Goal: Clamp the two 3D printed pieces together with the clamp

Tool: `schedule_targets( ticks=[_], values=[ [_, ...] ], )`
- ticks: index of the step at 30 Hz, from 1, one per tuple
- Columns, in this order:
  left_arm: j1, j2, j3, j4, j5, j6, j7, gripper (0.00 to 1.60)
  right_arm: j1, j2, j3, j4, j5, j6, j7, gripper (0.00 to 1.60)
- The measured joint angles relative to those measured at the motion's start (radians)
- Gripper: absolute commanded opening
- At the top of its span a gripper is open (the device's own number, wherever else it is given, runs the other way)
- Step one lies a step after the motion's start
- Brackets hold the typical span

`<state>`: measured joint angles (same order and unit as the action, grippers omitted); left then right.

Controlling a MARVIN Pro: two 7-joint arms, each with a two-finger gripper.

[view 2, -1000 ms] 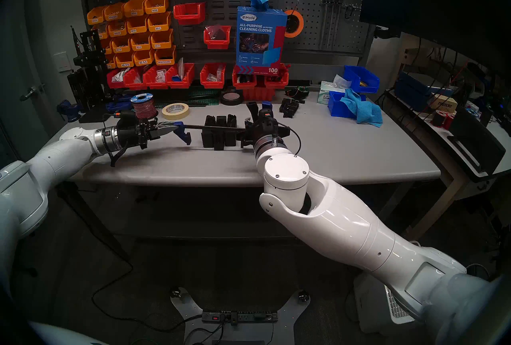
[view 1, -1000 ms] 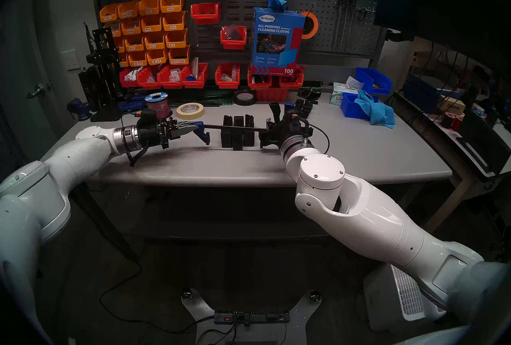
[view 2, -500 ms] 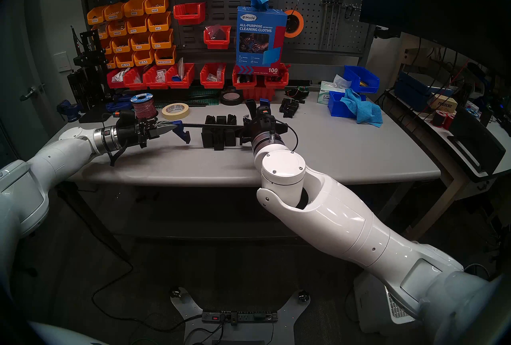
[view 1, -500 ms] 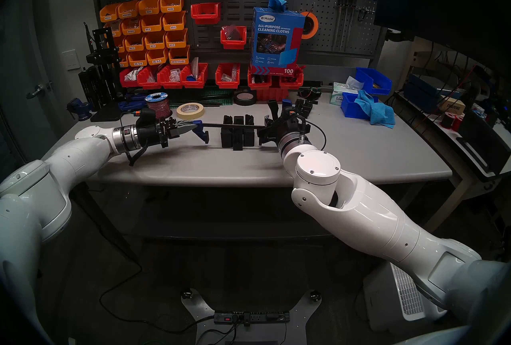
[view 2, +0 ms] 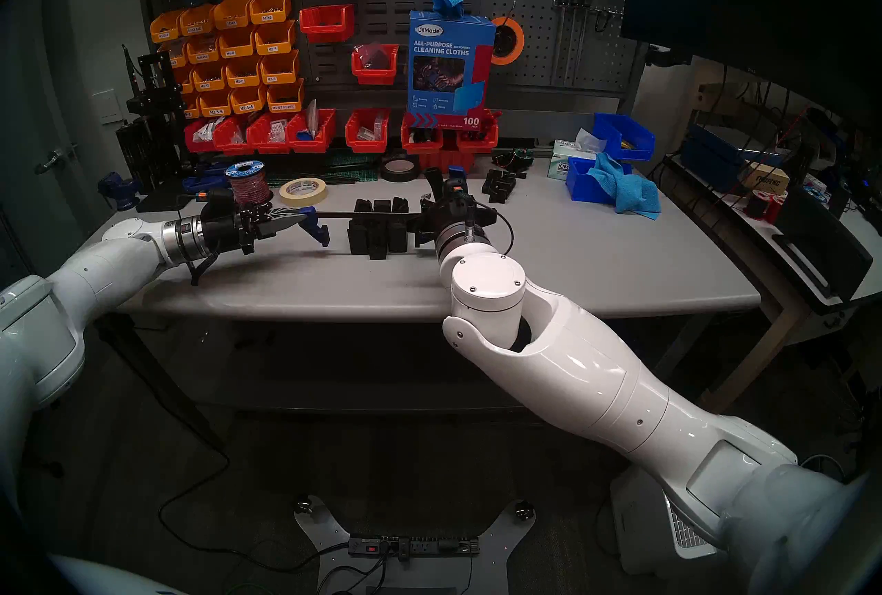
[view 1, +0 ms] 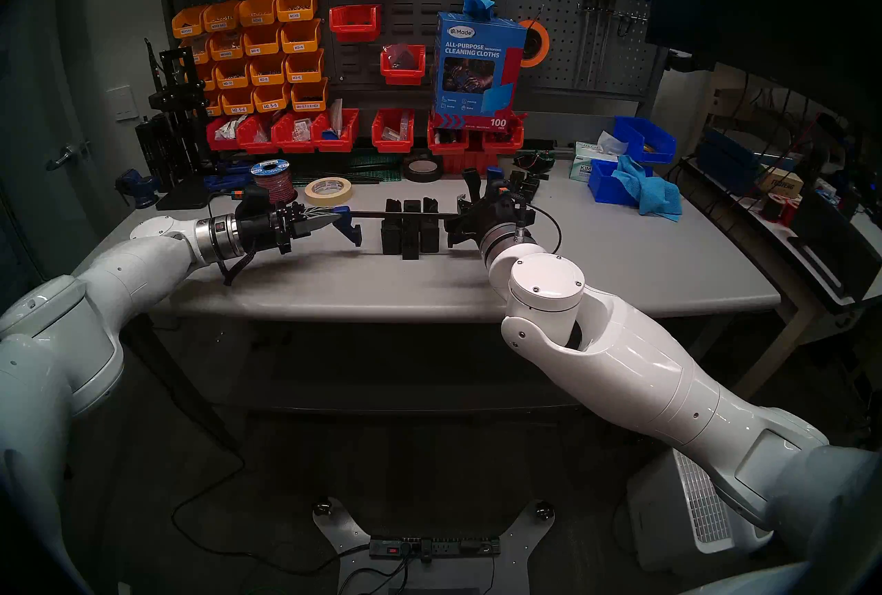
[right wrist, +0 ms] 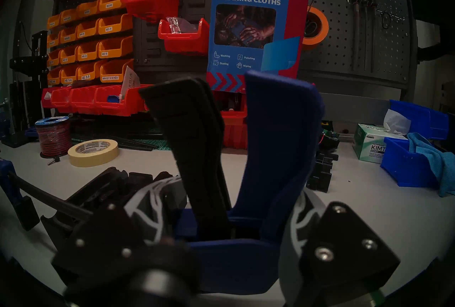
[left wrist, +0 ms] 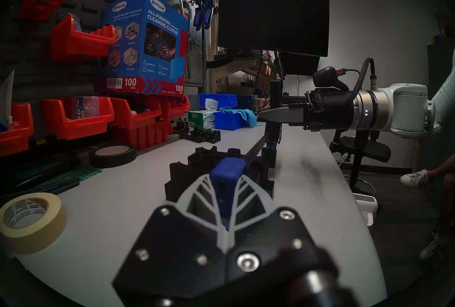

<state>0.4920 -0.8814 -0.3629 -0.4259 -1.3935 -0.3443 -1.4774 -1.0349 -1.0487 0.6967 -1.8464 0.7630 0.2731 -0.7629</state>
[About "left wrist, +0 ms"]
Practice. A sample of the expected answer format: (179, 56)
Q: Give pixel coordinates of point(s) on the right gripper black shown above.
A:
(330, 110)

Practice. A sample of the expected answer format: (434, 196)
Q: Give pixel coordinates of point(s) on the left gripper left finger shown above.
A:
(170, 249)

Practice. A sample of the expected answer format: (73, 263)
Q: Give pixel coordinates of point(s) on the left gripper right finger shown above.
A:
(280, 242)

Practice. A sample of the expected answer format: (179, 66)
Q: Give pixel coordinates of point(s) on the black 3D printed piece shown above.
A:
(206, 155)
(177, 182)

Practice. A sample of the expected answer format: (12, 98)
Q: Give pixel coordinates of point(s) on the blue black bar clamp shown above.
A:
(227, 171)

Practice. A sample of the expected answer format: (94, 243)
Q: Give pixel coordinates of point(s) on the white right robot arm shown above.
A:
(408, 110)

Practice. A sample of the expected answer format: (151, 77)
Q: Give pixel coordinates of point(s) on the small black printed parts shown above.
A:
(204, 135)

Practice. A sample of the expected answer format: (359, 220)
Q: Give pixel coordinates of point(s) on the blue spring clamp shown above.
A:
(211, 7)
(198, 14)

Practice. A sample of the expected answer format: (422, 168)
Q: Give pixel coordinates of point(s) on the small black screen panel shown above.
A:
(300, 63)

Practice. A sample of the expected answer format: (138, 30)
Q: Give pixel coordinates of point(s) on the blue microfiber cloth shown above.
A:
(245, 116)

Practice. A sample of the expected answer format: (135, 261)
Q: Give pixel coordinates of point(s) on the blue plastic storage bin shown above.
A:
(227, 121)
(220, 100)

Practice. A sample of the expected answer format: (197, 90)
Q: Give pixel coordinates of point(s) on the black office chair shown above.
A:
(362, 148)

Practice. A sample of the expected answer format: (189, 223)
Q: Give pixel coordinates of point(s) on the green white tissue box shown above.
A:
(201, 119)

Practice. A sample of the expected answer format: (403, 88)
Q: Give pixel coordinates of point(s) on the large black monitor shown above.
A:
(273, 14)

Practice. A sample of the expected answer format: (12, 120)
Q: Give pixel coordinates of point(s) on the grey pegboard back panel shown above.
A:
(195, 61)

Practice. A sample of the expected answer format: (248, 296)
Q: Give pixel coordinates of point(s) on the black tape roll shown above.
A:
(112, 160)

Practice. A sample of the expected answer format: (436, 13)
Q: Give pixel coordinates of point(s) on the black metal carabiner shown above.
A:
(194, 42)

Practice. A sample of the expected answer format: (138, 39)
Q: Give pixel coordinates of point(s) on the red nested bin stack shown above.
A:
(142, 135)

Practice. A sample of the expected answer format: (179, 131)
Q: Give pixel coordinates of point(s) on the green cutting mat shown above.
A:
(71, 174)

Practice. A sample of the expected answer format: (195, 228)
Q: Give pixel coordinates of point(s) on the cream masking tape roll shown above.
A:
(35, 235)

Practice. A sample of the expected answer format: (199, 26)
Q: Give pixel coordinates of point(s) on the white sneaker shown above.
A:
(414, 179)
(432, 247)

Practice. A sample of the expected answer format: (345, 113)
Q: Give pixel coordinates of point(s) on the dark grey metal cabinet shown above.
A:
(440, 68)

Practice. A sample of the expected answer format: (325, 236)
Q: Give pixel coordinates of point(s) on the blue cleaning cloths box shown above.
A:
(142, 43)

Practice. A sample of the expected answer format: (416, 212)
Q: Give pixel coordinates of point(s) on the plain brown cardboard box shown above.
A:
(446, 27)

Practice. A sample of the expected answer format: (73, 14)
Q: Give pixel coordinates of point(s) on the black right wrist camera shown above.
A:
(328, 78)

